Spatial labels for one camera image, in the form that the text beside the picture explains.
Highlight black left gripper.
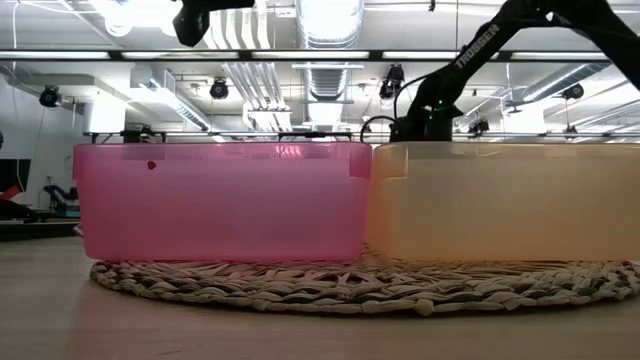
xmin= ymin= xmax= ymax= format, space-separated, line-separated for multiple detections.
xmin=172 ymin=0 xmax=256 ymax=49

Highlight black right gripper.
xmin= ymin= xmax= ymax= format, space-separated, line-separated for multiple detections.
xmin=389 ymin=115 xmax=454 ymax=144

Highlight black overhead light bar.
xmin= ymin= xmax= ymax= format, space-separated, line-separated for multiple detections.
xmin=0 ymin=48 xmax=640 ymax=64

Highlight white ceiling pipes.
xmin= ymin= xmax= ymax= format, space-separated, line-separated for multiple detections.
xmin=202 ymin=0 xmax=294 ymax=132

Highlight orange translucent plastic bin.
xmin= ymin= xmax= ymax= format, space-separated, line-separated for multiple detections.
xmin=367 ymin=141 xmax=640 ymax=264

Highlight dark background table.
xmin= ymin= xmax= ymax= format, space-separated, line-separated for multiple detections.
xmin=0 ymin=198 xmax=84 ymax=241

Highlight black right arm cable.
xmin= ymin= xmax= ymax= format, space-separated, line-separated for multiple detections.
xmin=358 ymin=73 xmax=432 ymax=145

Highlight black background rail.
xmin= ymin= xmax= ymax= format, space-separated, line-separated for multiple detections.
xmin=82 ymin=124 xmax=640 ymax=145

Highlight silver round air duct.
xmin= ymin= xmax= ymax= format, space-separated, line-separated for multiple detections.
xmin=294 ymin=0 xmax=366 ymax=101

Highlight round wire basket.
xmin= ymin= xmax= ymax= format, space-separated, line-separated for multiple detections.
xmin=88 ymin=248 xmax=640 ymax=318

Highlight black red wall sign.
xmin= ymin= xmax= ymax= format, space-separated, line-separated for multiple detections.
xmin=0 ymin=158 xmax=32 ymax=201

